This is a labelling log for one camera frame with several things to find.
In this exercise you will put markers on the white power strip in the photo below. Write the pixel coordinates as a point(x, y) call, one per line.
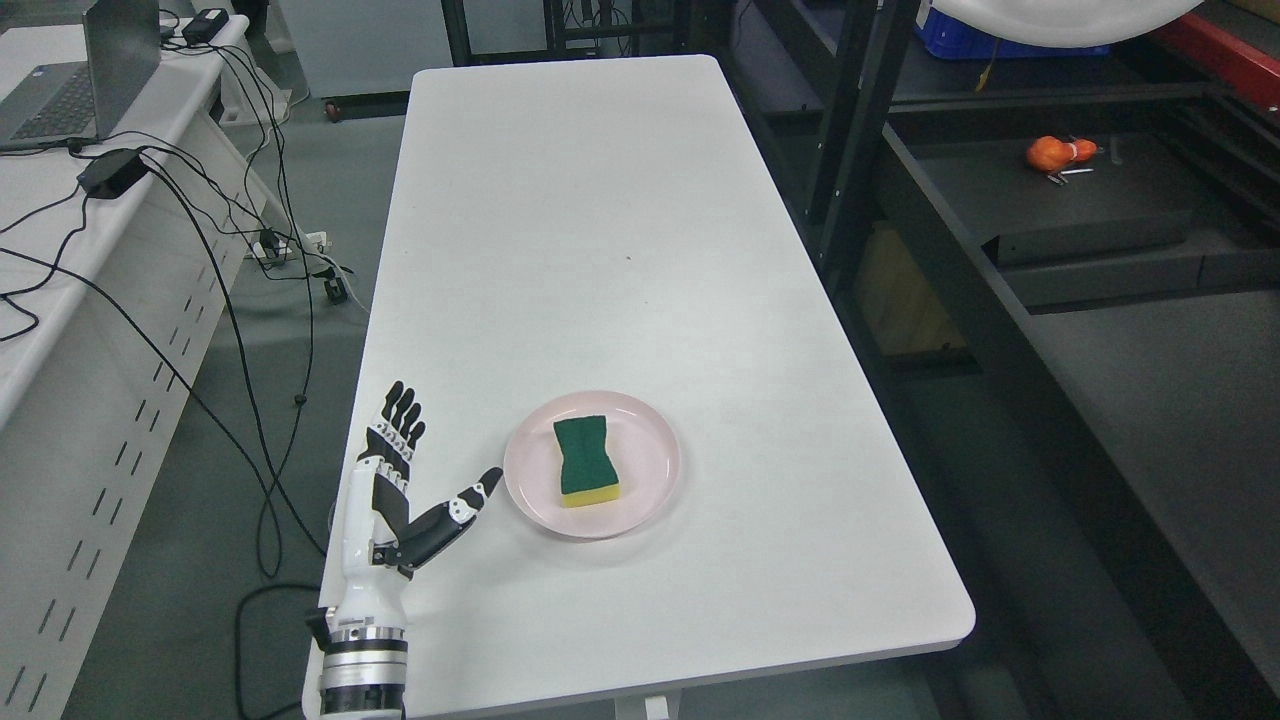
point(271, 248)

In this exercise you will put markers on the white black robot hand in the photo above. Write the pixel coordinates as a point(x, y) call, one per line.
point(383, 545)

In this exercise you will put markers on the white table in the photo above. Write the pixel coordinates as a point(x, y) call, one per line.
point(609, 225)

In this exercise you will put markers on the pink round plate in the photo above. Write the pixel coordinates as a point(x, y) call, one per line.
point(643, 448)

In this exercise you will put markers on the white side desk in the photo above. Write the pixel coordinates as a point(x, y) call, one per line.
point(114, 303)

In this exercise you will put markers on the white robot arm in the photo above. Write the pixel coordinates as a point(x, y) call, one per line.
point(364, 667)

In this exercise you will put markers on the black metal shelf rack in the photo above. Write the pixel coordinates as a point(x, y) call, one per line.
point(1083, 377)

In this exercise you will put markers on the orange toy on shelf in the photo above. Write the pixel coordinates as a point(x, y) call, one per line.
point(1052, 157)

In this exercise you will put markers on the grey laptop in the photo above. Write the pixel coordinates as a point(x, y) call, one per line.
point(84, 100)

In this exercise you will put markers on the blue plastic crate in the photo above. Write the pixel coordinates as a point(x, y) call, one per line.
point(948, 38)

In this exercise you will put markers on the red metal beam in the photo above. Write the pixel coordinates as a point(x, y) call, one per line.
point(1249, 70)

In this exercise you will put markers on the black power adapter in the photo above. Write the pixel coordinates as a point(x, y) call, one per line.
point(111, 174)

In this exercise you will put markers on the green yellow sponge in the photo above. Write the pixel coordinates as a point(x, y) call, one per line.
point(587, 473)

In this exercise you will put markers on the black power brick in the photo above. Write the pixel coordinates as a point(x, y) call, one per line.
point(204, 26)

